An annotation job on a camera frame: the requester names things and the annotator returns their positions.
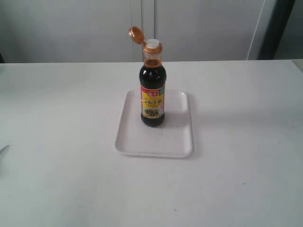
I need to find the dark soy sauce bottle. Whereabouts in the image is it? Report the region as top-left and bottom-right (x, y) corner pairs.
(129, 26), (167, 127)

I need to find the white rectangular plastic tray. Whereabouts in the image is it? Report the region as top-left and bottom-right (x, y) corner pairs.
(114, 90), (194, 158)

